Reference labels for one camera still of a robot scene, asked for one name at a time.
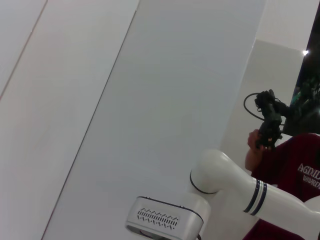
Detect person's bare hand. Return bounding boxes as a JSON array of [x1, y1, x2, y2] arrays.
[[247, 128, 268, 154]]

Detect black handheld controller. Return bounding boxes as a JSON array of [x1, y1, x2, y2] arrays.
[[254, 89, 292, 152]]

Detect person's bare forearm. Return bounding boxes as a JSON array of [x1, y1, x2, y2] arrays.
[[244, 149, 264, 174]]

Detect person in maroon shirt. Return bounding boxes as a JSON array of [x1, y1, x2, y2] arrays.
[[241, 132, 320, 240]]

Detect black looped controller cable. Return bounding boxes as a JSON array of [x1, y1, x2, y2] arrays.
[[243, 92, 266, 122]]

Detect dark glossy wall panel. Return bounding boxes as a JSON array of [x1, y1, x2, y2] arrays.
[[281, 0, 320, 138]]

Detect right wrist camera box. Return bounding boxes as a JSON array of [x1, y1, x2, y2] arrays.
[[124, 192, 211, 240]]

